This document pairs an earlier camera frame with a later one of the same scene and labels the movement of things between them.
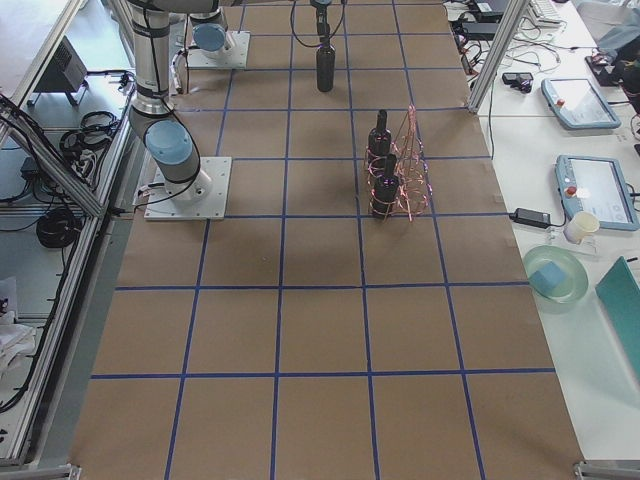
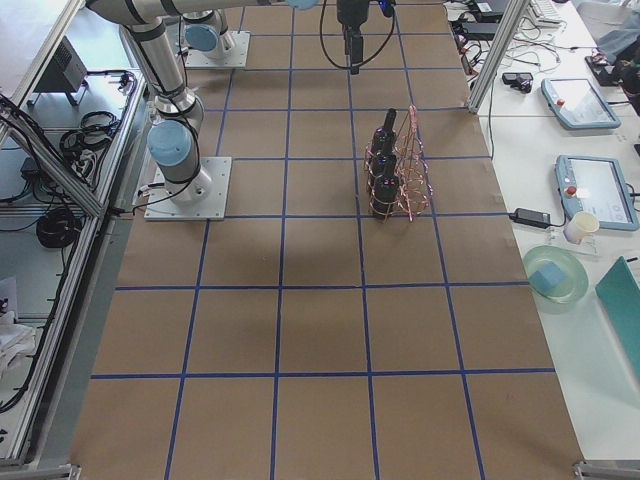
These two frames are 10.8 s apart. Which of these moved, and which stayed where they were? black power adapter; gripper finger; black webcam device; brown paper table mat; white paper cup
Moved: gripper finger
Stayed: brown paper table mat; black webcam device; black power adapter; white paper cup
